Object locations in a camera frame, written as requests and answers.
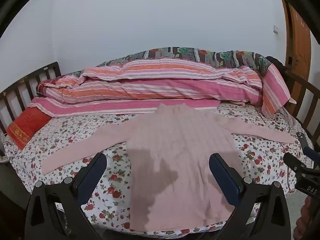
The dark floral patchwork blanket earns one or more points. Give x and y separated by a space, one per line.
225 57

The brown wooden door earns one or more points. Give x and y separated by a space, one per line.
298 42

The person's right hand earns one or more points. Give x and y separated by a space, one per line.
302 220

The white floral bedsheet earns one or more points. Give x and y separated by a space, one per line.
75 130

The white wall switch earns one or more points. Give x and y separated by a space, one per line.
275 29

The pink orange striped quilt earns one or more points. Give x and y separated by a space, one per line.
150 85

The red pillow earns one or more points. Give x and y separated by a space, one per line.
27 125

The dark cloth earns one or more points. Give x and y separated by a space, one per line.
275 63

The dark wooden slatted headboard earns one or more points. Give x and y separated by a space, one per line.
53 68

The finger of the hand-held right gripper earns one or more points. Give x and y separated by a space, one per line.
311 152
293 161

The pink knit sweater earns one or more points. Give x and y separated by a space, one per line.
175 142

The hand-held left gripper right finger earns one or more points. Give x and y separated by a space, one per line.
222 175

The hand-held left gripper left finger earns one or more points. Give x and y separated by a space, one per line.
93 172

